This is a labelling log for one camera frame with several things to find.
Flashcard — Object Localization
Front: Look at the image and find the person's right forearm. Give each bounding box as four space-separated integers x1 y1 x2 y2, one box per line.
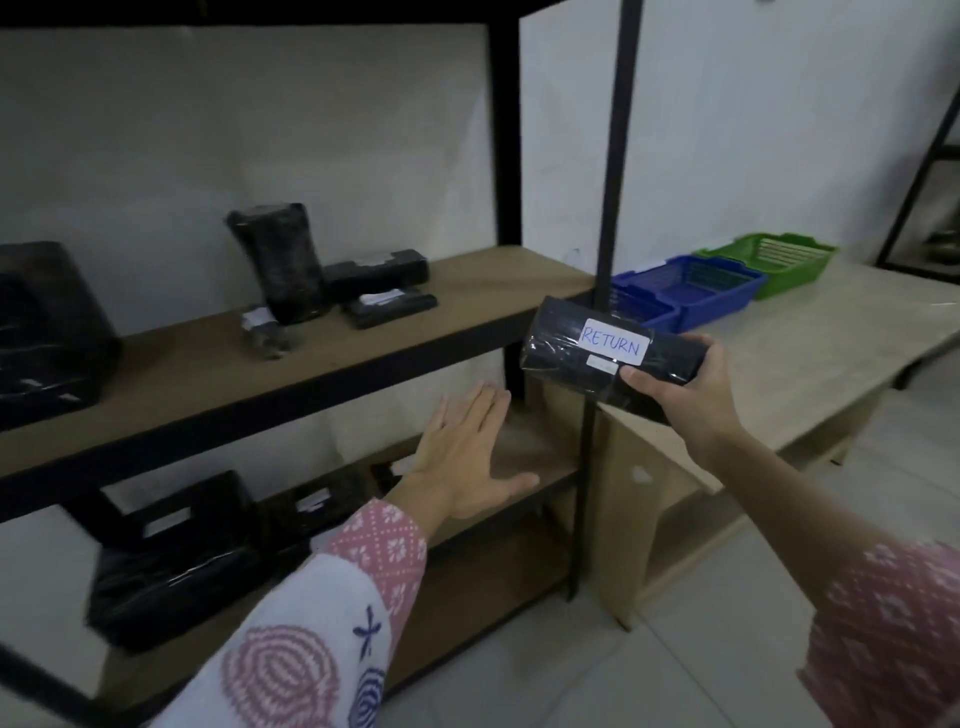
703 426 960 728

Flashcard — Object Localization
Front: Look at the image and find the small black labelled package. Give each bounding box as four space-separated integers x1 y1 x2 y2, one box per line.
369 452 423 498

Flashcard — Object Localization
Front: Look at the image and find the flat black wrapped package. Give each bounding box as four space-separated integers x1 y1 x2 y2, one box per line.
342 288 439 330

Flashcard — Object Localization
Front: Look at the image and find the big black wrapped package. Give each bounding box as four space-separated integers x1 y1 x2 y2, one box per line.
84 470 265 655

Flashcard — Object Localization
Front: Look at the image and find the green plastic basket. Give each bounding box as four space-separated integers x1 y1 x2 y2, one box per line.
693 232 840 302

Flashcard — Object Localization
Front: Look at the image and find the light wooden table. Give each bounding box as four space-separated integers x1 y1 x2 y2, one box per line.
583 258 960 633

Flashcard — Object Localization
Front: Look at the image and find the large black wrapped box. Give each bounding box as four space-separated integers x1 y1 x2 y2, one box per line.
0 240 126 433

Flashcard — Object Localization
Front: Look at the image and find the black rectangular wrapped box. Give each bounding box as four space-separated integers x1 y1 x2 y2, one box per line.
322 249 431 303

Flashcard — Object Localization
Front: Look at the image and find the person's left hand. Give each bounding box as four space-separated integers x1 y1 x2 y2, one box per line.
403 380 542 523

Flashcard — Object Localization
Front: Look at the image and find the person's left forearm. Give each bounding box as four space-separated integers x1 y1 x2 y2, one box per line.
148 498 429 728

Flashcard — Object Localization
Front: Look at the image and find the black metal shelf rack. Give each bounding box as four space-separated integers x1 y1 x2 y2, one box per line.
0 0 646 728

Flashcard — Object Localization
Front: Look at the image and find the person's right hand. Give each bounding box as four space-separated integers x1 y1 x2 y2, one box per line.
620 333 745 468

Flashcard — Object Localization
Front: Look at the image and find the medium black wrapped package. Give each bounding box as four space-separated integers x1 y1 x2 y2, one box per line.
258 468 378 558

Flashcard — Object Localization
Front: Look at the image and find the black package with white label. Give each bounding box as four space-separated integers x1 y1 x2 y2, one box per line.
519 295 714 429

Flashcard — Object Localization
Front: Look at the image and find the small wrapped black item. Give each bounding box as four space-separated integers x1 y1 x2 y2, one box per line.
240 305 295 360

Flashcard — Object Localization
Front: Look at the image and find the tall black wrapped package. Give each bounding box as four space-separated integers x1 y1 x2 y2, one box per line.
226 201 329 326

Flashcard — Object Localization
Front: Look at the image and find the blue plastic basket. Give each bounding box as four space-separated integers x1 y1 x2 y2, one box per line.
611 255 768 336
566 283 681 336

